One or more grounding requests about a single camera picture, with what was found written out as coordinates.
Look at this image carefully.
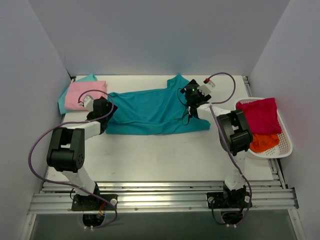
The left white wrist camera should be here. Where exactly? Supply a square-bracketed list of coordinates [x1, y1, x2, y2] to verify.
[78, 95, 94, 112]

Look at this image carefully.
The folded pink t shirt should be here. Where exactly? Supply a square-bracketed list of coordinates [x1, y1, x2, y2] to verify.
[69, 81, 107, 103]

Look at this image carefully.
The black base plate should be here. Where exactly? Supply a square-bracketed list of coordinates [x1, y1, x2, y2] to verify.
[206, 191, 253, 210]
[71, 194, 118, 212]

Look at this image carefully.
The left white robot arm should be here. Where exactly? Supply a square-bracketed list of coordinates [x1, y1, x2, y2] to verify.
[46, 95, 118, 210]

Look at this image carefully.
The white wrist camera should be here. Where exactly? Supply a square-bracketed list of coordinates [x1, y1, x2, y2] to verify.
[197, 78, 216, 96]
[78, 95, 94, 112]

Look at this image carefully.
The black thin cable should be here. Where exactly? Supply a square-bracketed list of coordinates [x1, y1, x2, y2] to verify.
[176, 87, 194, 127]

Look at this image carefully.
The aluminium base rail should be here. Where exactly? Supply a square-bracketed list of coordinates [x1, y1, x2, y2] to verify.
[28, 179, 299, 214]

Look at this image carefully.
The orange t shirt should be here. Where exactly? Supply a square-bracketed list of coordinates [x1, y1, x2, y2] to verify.
[249, 134, 280, 153]

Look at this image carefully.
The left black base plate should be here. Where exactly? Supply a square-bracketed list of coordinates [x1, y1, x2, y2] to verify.
[71, 194, 118, 212]

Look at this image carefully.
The white plastic basket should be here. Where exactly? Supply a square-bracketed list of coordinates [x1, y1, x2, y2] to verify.
[235, 97, 293, 159]

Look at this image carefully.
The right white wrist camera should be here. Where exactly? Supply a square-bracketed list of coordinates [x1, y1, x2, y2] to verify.
[197, 78, 216, 96]

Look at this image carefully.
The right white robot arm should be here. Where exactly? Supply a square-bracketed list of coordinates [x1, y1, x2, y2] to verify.
[180, 79, 253, 207]

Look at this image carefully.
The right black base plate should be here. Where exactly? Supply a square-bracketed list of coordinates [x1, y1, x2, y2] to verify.
[206, 191, 253, 210]

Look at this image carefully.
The folded light teal t shirt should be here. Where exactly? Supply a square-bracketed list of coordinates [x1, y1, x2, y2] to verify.
[58, 74, 98, 115]

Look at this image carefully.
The magenta t shirt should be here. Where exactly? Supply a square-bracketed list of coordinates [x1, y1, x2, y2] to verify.
[235, 98, 282, 135]

